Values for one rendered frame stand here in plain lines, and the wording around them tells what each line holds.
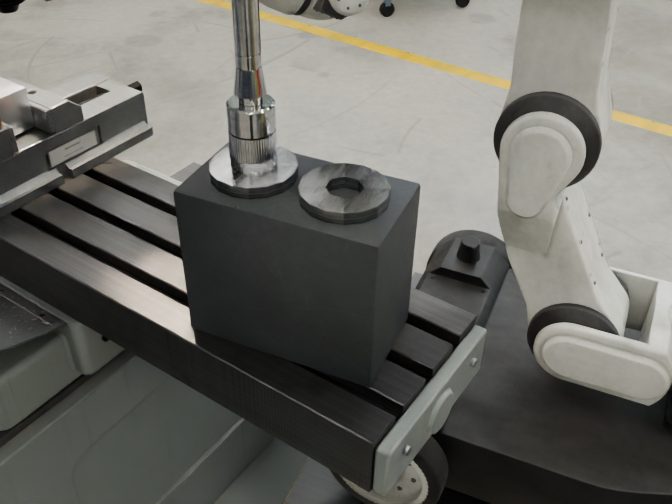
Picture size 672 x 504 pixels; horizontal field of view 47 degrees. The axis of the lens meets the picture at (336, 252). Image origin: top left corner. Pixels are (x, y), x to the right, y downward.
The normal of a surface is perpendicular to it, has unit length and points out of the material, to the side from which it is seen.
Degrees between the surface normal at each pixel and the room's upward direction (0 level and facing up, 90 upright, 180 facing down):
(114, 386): 90
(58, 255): 0
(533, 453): 0
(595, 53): 90
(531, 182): 90
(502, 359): 0
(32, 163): 90
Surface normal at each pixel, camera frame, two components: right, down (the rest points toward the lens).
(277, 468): 0.02, -0.79
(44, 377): 0.82, 0.36
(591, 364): -0.40, 0.56
